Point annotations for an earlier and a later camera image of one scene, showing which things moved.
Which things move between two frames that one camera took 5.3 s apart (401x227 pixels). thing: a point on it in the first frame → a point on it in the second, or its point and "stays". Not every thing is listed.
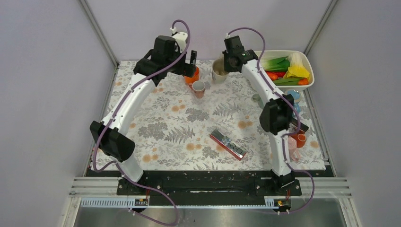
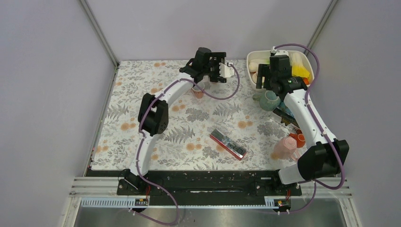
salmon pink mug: x=198 y=87 stays
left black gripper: x=187 y=69 → x=219 y=58
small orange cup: x=300 y=138 stays
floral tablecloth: x=193 y=122 stays
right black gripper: x=227 y=68 → x=264 y=70
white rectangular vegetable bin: x=292 y=70 stays
